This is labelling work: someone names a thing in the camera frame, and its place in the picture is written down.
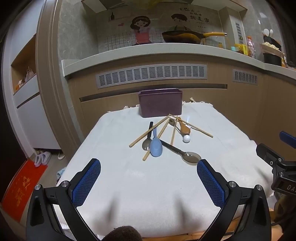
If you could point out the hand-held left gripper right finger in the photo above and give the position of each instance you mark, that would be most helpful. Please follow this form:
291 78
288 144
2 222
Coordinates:
211 183

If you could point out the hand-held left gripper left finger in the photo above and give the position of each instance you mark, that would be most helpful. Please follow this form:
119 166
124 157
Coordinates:
86 183

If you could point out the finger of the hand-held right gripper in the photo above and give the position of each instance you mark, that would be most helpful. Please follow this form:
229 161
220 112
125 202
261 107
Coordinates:
288 138
268 154

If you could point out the orange wooden spoon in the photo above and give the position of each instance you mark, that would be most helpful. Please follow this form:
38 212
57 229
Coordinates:
184 128

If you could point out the blue plastic spoon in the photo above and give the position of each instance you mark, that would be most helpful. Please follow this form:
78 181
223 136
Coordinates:
156 147

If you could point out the white plastic spoon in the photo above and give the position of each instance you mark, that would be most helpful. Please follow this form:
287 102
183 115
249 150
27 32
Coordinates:
188 120

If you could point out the brown translucent spoon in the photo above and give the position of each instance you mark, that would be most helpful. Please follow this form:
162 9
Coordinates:
171 122

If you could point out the purple utensil holder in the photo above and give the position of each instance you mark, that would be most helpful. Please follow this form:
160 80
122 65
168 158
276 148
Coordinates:
159 103

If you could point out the person's right forearm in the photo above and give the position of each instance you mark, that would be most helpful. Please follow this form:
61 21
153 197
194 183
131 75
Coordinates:
285 206

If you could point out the light blue cloth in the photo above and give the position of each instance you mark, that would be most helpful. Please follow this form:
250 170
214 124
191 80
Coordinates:
61 175

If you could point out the beige slipper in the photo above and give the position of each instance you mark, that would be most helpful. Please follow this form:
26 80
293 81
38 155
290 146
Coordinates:
61 155

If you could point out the grey slippers pair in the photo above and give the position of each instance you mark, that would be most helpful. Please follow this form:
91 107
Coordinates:
42 157

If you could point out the white cloth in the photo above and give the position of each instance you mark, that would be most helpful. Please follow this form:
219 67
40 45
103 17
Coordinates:
143 190

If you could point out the wooden kitchen cabinet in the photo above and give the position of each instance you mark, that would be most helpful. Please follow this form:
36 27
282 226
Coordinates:
231 109

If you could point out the red doormat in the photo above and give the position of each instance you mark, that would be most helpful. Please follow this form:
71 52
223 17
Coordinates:
22 190

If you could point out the small grey vent grille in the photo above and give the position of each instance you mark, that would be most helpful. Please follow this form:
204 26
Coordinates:
245 77

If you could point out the black pot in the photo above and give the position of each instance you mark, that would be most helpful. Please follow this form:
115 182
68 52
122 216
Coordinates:
272 59

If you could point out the white shelf cabinet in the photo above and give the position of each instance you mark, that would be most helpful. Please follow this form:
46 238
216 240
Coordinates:
30 109

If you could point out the clear bottle orange cap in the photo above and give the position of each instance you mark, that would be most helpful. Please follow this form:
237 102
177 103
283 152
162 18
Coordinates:
251 47

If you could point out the yellow jar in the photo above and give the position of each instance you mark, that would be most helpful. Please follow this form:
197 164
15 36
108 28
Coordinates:
240 49

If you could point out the teal cup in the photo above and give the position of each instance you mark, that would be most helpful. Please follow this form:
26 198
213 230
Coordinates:
232 49

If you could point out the packets on shelf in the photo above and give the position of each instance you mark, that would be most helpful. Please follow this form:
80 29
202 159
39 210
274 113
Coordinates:
26 77

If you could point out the long grey vent grille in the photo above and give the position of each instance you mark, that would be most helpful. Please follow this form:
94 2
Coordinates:
150 74

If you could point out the wall outlet panel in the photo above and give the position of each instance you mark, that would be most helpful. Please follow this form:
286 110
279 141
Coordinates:
238 32

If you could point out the cartoon wall poster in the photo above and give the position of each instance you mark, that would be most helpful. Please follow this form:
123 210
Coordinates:
143 27

